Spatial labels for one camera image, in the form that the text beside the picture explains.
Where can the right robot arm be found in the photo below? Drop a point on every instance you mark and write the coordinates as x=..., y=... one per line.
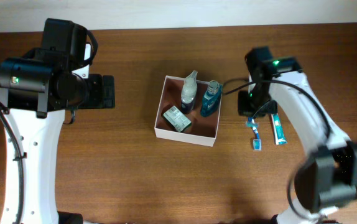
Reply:
x=327, y=180

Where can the clear pump soap bottle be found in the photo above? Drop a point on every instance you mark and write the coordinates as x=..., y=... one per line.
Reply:
x=189, y=92

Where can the blue disposable razor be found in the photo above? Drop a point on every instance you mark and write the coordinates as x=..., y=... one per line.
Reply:
x=251, y=123

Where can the blue white toothbrush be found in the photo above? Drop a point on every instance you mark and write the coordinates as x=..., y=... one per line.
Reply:
x=256, y=141

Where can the white cardboard box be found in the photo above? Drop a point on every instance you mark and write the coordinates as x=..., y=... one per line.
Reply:
x=202, y=131

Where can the blue mouthwash bottle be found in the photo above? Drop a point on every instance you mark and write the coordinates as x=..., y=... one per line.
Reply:
x=211, y=98

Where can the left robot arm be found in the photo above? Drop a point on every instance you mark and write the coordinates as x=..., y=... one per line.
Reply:
x=36, y=91

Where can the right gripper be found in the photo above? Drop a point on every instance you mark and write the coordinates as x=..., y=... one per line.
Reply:
x=244, y=108

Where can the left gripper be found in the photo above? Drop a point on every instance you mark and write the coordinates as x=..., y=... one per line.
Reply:
x=99, y=85

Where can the green soap bar package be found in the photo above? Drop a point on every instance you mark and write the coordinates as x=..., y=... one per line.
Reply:
x=177, y=119

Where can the white teal toothpaste tube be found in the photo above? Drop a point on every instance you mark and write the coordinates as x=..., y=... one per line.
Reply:
x=279, y=136

